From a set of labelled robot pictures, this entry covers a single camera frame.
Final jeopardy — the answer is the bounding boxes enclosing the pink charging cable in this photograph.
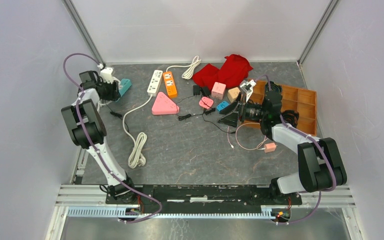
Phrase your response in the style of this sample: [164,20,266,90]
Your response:
[226,122,269,152]

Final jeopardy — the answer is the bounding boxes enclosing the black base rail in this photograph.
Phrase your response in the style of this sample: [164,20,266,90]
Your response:
[105,184,303,214]

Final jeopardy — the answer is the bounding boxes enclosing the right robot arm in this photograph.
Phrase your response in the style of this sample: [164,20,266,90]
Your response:
[220,80,348,204]

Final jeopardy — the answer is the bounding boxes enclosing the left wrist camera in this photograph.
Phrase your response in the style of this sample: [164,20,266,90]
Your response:
[99,67,120,84]

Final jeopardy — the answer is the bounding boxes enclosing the blue plug adapter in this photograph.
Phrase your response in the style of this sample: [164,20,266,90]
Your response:
[216,101,230,112]

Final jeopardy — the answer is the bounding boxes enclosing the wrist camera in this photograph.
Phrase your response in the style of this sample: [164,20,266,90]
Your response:
[99,67,120,84]
[239,79,257,103]

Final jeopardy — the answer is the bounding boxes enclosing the pink power strip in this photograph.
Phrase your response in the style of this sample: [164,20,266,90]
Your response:
[151,92,180,116]

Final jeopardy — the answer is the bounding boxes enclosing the black power adapter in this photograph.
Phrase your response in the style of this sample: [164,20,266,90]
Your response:
[192,85,201,96]
[200,86,211,97]

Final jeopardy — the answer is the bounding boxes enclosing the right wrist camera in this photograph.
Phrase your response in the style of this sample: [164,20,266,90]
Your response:
[239,79,257,103]

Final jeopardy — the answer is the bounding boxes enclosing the white power strip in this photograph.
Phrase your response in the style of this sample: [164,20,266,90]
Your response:
[147,70,163,97]

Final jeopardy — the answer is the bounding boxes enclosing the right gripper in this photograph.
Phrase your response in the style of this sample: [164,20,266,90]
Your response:
[217,92,268,129]

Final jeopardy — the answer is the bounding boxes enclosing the teal power strip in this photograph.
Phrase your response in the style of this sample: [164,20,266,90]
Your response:
[118,78,132,97]

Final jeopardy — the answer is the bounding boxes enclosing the black thin cable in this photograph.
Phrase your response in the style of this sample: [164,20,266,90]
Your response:
[201,107,238,135]
[176,94,213,122]

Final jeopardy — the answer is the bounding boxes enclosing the beige cube plug adapter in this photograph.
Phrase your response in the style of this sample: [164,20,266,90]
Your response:
[227,87,241,103]

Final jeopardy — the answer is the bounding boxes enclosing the pink cube socket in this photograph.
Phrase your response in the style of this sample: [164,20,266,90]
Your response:
[211,82,226,100]

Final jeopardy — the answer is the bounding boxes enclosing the red cloth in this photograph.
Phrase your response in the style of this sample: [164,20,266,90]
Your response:
[192,54,254,91]

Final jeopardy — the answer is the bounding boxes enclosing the orange compartment tray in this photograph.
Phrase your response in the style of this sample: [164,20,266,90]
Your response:
[244,80,317,136]

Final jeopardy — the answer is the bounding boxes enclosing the pink plug adapter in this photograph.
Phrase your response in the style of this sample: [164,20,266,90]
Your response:
[198,96,214,110]
[263,142,277,153]

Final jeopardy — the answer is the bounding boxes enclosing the white power cord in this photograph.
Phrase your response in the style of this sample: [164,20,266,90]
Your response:
[122,95,154,170]

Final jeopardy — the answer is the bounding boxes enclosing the white cable bundle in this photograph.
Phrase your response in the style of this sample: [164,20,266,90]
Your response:
[166,55,202,81]

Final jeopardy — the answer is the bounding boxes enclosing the orange power strip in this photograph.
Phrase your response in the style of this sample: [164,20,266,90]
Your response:
[162,71,178,99]

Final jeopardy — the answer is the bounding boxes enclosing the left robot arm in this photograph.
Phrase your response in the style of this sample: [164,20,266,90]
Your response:
[61,70,138,204]

